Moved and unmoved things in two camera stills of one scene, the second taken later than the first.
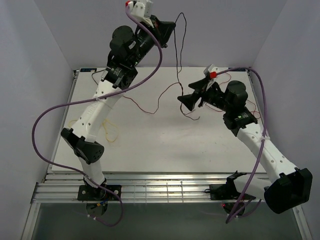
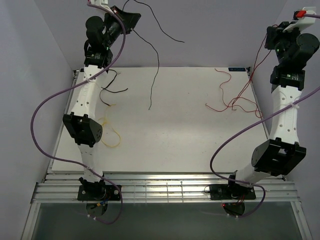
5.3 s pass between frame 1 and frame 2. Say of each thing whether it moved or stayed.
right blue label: stayed
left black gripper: moved
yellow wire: moved
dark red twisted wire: moved
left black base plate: stayed
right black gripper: moved
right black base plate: stayed
